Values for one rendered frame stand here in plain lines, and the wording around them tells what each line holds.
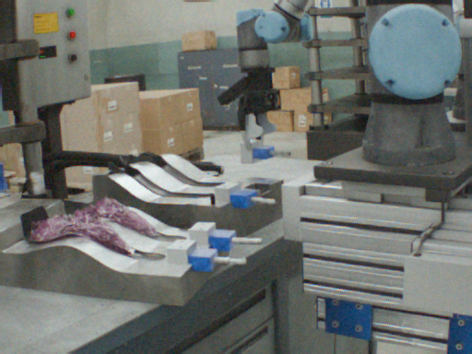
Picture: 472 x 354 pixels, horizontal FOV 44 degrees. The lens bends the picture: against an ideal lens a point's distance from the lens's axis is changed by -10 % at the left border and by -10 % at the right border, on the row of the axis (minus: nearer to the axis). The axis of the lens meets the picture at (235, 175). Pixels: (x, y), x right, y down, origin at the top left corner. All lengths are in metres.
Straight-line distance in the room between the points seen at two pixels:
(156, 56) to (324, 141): 4.90
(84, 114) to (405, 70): 4.65
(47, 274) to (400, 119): 0.68
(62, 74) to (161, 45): 7.72
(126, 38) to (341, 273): 9.44
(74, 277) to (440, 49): 0.74
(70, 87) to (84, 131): 3.17
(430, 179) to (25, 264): 0.74
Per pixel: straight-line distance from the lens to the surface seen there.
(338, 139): 5.44
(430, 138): 0.91
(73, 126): 5.39
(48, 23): 2.09
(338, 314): 1.07
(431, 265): 0.79
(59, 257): 1.14
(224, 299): 1.32
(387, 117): 0.90
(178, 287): 1.05
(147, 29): 9.98
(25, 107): 1.86
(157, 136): 6.01
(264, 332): 1.54
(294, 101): 8.15
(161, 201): 1.41
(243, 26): 1.59
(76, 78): 2.16
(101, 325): 1.01
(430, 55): 0.75
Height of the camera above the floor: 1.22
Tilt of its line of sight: 12 degrees down
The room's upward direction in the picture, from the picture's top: 4 degrees counter-clockwise
